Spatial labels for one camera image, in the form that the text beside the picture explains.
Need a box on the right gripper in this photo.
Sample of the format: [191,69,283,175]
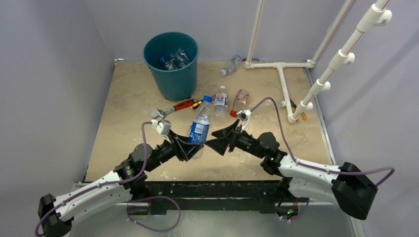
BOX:
[206,119,265,159]

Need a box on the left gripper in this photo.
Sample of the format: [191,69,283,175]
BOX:
[146,129,203,172]

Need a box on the small Pepsi bottle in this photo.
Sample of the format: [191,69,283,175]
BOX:
[189,95,212,144]

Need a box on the white-label clear bottle white cap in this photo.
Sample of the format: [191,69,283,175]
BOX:
[214,86,228,118]

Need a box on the large Pepsi bottle blue cap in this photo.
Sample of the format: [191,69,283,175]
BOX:
[159,55,171,71]

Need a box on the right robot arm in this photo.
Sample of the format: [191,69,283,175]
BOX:
[205,121,377,220]

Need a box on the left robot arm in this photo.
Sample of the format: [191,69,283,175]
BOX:
[35,131,204,237]

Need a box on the teal plastic bin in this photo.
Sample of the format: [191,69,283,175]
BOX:
[143,32,199,101]

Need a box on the red-cap clear bottle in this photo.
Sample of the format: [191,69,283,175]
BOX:
[230,89,249,118]

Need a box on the clear bottle near pipe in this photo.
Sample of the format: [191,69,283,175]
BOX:
[253,99,287,115]

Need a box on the yellow tool by pipe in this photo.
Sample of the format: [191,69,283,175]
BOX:
[291,102,308,120]

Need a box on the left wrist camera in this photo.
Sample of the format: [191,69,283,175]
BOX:
[151,119,171,142]

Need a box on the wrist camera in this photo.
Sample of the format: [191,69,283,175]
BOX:
[237,109,251,129]
[151,119,171,142]

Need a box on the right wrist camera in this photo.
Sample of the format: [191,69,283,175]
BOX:
[237,109,251,129]

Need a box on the red-handled adjustable wrench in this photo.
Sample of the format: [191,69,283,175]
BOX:
[151,99,198,119]

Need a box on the yellow black handled screwdriver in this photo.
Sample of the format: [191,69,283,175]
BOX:
[190,99,203,110]

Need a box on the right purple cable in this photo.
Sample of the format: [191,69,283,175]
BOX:
[250,96,395,187]

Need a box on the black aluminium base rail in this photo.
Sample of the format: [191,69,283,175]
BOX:
[67,178,354,217]

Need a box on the clear bottle by back wall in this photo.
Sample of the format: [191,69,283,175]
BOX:
[220,55,243,76]

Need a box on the purple cable loop under rail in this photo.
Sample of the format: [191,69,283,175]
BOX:
[126,196,182,233]

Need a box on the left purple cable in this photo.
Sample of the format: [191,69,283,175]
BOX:
[34,121,155,237]

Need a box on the white PVC pipe frame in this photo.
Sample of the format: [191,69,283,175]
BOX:
[245,0,393,124]

